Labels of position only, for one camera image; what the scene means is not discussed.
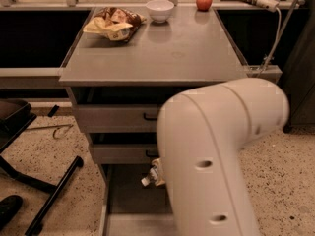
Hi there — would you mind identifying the clear plastic water bottle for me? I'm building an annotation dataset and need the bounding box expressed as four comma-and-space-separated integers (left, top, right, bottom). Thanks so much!
141, 166, 159, 187

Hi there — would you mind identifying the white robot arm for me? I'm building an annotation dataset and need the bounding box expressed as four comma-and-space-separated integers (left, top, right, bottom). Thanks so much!
157, 78, 289, 236

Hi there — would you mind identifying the grey open bottom drawer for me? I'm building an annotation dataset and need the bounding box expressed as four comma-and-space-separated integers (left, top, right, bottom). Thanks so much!
99, 164, 178, 236

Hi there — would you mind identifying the grey middle drawer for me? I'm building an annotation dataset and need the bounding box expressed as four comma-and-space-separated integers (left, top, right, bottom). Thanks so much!
89, 144, 158, 164

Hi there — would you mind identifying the grey top drawer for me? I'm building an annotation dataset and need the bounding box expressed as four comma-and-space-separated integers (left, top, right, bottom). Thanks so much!
73, 104, 158, 133

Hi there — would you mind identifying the grey drawer cabinet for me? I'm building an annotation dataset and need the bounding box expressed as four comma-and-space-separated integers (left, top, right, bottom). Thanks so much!
58, 4, 251, 236

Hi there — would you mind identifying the brown yellow chip bag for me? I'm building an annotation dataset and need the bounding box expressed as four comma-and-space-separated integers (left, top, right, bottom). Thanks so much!
83, 7, 146, 42

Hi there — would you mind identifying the black office chair base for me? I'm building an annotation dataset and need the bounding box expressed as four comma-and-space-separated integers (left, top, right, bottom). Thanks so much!
0, 99, 84, 236

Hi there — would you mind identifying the white ceramic bowl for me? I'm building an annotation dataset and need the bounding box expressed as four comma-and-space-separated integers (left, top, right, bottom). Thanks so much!
146, 0, 174, 23

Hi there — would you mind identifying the red apple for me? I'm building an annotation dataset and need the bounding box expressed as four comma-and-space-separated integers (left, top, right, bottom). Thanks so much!
196, 0, 213, 11

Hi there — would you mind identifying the dark cabinet at right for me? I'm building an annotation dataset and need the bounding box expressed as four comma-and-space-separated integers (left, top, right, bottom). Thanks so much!
283, 6, 315, 133

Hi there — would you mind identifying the thin wire on floor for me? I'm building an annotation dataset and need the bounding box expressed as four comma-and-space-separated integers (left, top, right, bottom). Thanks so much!
25, 123, 75, 140

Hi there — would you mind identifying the grey metal rail frame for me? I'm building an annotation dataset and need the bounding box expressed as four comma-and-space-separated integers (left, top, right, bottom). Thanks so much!
0, 68, 63, 89

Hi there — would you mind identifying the white power cable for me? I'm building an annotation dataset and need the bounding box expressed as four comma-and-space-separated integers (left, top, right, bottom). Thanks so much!
255, 7, 284, 79

